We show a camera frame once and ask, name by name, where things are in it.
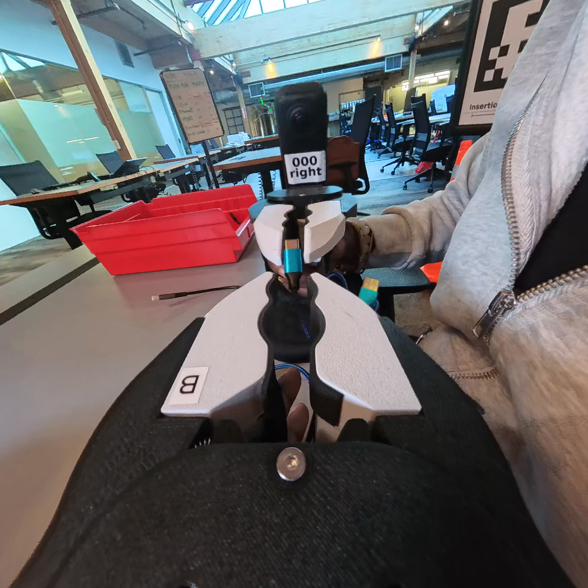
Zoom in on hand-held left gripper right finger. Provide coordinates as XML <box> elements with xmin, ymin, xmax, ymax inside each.
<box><xmin>309</xmin><ymin>272</ymin><xmax>422</xmax><ymax>443</ymax></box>

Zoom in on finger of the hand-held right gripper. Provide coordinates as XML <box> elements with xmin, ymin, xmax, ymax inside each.
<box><xmin>254</xmin><ymin>204</ymin><xmax>297</xmax><ymax>266</ymax></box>
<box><xmin>298</xmin><ymin>201</ymin><xmax>346</xmax><ymax>265</ymax></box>

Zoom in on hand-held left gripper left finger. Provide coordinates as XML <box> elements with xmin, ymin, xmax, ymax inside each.
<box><xmin>161</xmin><ymin>271</ymin><xmax>290</xmax><ymax>443</ymax></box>

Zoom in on blue braided usb-c cable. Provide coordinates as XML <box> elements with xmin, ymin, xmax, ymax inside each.
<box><xmin>273</xmin><ymin>239</ymin><xmax>382</xmax><ymax>382</ymax></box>

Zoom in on grey usb hub with cable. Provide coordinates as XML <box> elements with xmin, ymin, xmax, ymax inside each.
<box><xmin>151</xmin><ymin>285</ymin><xmax>242</xmax><ymax>302</ymax></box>

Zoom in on red plastic bin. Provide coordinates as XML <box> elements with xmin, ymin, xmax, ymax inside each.
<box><xmin>71</xmin><ymin>184</ymin><xmax>258</xmax><ymax>276</ymax></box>

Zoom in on person's right forearm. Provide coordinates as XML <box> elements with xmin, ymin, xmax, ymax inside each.
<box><xmin>367</xmin><ymin>133</ymin><xmax>506</xmax><ymax>272</ymax></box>

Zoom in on person's right hand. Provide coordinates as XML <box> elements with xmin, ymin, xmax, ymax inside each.
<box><xmin>327</xmin><ymin>221</ymin><xmax>368</xmax><ymax>275</ymax></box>

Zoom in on person's left hand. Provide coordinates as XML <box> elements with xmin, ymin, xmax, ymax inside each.
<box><xmin>278</xmin><ymin>367</ymin><xmax>313</xmax><ymax>442</ymax></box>

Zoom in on dark brown chair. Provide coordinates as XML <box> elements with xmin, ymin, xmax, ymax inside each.
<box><xmin>327</xmin><ymin>135</ymin><xmax>370</xmax><ymax>194</ymax></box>

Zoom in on wooden office desk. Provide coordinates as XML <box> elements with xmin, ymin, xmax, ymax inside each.
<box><xmin>0</xmin><ymin>170</ymin><xmax>166</xmax><ymax>239</ymax></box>
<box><xmin>213</xmin><ymin>147</ymin><xmax>285</xmax><ymax>198</ymax></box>

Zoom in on black mesh office chair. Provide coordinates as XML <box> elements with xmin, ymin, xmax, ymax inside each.
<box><xmin>363</xmin><ymin>266</ymin><xmax>435</xmax><ymax>322</ymax></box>

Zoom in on whiteboard on stand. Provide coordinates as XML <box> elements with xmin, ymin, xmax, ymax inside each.
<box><xmin>159</xmin><ymin>67</ymin><xmax>226</xmax><ymax>189</ymax></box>

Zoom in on row of black office chairs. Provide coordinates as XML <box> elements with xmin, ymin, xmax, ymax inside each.
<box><xmin>354</xmin><ymin>92</ymin><xmax>460</xmax><ymax>194</ymax></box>

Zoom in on dark laptop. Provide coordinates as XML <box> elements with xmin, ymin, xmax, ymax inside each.
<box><xmin>112</xmin><ymin>157</ymin><xmax>149</xmax><ymax>177</ymax></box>

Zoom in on printed marker sign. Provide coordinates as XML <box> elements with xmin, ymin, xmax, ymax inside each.
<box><xmin>450</xmin><ymin>0</ymin><xmax>552</xmax><ymax>136</ymax></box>

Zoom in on beaded bracelet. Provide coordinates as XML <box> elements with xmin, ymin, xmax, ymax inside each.
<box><xmin>347</xmin><ymin>218</ymin><xmax>375</xmax><ymax>272</ymax></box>

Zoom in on wooden post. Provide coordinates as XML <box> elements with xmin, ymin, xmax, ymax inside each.
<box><xmin>46</xmin><ymin>0</ymin><xmax>138</xmax><ymax>161</ymax></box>

